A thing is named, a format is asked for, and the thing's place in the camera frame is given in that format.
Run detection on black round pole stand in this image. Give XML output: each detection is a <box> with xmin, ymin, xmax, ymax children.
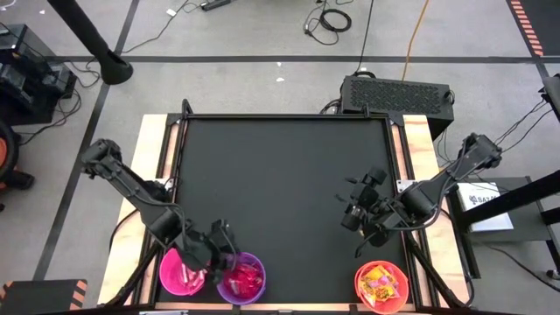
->
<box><xmin>46</xmin><ymin>0</ymin><xmax>135</xmax><ymax>87</ymax></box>

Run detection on orange plastic bucket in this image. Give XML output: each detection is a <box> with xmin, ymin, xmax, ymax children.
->
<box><xmin>353</xmin><ymin>260</ymin><xmax>410</xmax><ymax>315</ymax></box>

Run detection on black power strip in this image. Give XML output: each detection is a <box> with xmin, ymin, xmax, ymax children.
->
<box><xmin>199</xmin><ymin>0</ymin><xmax>233</xmax><ymax>12</ymax></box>

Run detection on black cable sleeve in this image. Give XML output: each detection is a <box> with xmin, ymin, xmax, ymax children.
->
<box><xmin>401</xmin><ymin>227</ymin><xmax>476</xmax><ymax>310</ymax></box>
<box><xmin>102</xmin><ymin>240</ymin><xmax>174</xmax><ymax>307</ymax></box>

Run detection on black orange striped floor mat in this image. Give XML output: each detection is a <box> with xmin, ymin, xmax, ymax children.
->
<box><xmin>506</xmin><ymin>0</ymin><xmax>560</xmax><ymax>58</ymax></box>
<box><xmin>0</xmin><ymin>278</ymin><xmax>88</xmax><ymax>315</ymax></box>

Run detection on black slanted beam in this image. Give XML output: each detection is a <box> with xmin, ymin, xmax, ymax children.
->
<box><xmin>458</xmin><ymin>169</ymin><xmax>560</xmax><ymax>228</ymax></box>

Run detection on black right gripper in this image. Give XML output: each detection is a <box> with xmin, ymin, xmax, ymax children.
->
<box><xmin>334</xmin><ymin>165</ymin><xmax>410</xmax><ymax>249</ymax></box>

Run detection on black equipment rack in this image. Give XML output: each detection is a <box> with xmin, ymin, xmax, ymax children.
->
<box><xmin>0</xmin><ymin>24</ymin><xmax>79</xmax><ymax>127</ymax></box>

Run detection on long black cable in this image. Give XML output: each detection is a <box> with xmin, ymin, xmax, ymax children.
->
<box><xmin>353</xmin><ymin>0</ymin><xmax>375</xmax><ymax>75</ymax></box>

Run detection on yellow Sour Patch pack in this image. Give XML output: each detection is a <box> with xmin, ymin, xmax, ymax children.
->
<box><xmin>358</xmin><ymin>282</ymin><xmax>375</xmax><ymax>308</ymax></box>
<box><xmin>362</xmin><ymin>265</ymin><xmax>389</xmax><ymax>285</ymax></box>

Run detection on black table mat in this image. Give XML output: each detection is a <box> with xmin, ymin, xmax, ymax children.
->
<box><xmin>168</xmin><ymin>115</ymin><xmax>415</xmax><ymax>305</ymax></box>

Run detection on purple plastic bucket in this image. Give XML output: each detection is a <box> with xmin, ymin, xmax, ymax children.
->
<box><xmin>216</xmin><ymin>251</ymin><xmax>267</xmax><ymax>305</ymax></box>

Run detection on pale yellow candy pack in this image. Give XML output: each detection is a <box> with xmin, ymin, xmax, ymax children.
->
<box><xmin>374</xmin><ymin>277</ymin><xmax>402</xmax><ymax>302</ymax></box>

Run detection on red Skittles candy pack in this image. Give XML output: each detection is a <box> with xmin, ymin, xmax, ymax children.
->
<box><xmin>249</xmin><ymin>266</ymin><xmax>265</xmax><ymax>291</ymax></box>
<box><xmin>229</xmin><ymin>277</ymin><xmax>250</xmax><ymax>297</ymax></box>
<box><xmin>235</xmin><ymin>264</ymin><xmax>262</xmax><ymax>285</ymax></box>

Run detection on orange black machine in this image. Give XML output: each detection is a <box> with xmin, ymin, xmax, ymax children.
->
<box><xmin>0</xmin><ymin>120</ymin><xmax>36</xmax><ymax>214</ymax></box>

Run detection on coiled black cable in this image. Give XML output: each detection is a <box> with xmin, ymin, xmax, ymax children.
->
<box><xmin>303</xmin><ymin>0</ymin><xmax>354</xmax><ymax>47</ymax></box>

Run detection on black floor cables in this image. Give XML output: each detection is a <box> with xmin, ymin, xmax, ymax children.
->
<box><xmin>17</xmin><ymin>59</ymin><xmax>102</xmax><ymax>146</ymax></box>
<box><xmin>435</xmin><ymin>98</ymin><xmax>555</xmax><ymax>176</ymax></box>

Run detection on white labelled box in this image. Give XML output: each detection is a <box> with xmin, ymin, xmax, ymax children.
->
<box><xmin>456</xmin><ymin>181</ymin><xmax>515</xmax><ymax>233</ymax></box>

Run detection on black side table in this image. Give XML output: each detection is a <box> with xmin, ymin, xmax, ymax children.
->
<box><xmin>439</xmin><ymin>168</ymin><xmax>560</xmax><ymax>281</ymax></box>

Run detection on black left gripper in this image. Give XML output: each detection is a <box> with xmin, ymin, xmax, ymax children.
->
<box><xmin>178</xmin><ymin>218</ymin><xmax>242</xmax><ymax>285</ymax></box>

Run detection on black metal table frame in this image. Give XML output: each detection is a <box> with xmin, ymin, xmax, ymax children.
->
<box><xmin>130</xmin><ymin>98</ymin><xmax>476</xmax><ymax>312</ymax></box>

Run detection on orange cable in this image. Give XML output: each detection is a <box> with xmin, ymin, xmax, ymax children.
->
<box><xmin>401</xmin><ymin>0</ymin><xmax>432</xmax><ymax>82</ymax></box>

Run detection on pink plastic bucket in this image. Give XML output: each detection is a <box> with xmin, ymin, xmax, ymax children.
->
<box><xmin>157</xmin><ymin>248</ymin><xmax>207</xmax><ymax>298</ymax></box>

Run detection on black computer case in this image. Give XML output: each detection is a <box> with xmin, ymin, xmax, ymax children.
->
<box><xmin>339</xmin><ymin>74</ymin><xmax>456</xmax><ymax>141</ymax></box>

